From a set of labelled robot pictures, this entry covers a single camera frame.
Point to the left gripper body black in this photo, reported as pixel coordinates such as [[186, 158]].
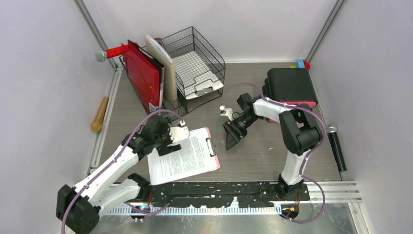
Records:
[[162, 142]]

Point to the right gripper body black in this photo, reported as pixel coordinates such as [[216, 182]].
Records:
[[240, 125]]

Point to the pink clipboard with paper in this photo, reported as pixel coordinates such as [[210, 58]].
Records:
[[196, 156]]

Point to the beige folder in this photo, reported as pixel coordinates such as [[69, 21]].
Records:
[[155, 49]]

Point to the red notebook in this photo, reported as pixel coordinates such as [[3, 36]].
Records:
[[131, 62]]

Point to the black pink drawer cabinet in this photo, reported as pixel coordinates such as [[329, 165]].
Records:
[[292, 86]]

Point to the black clip file folder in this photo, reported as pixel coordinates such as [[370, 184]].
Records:
[[151, 80]]

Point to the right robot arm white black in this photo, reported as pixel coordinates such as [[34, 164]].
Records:
[[300, 128]]

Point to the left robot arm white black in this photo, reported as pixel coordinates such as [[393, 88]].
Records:
[[80, 207]]

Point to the white grid clipboard in tray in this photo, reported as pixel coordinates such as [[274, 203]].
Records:
[[196, 76]]

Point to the wooden stick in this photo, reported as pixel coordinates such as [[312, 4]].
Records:
[[97, 123]]

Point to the colourful toy blocks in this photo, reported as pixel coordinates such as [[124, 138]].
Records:
[[301, 64]]

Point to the black microphone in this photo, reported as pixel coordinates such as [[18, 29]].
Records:
[[332, 132]]

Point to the red glitter microphone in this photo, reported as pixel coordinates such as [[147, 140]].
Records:
[[104, 55]]

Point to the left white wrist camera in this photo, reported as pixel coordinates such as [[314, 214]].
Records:
[[178, 133]]

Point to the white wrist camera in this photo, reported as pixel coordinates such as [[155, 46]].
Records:
[[226, 112], [178, 133]]

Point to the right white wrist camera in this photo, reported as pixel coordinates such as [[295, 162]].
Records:
[[226, 112]]

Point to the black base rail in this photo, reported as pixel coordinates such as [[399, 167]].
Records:
[[218, 194]]

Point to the black wire mesh organizer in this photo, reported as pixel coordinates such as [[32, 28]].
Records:
[[182, 42]]

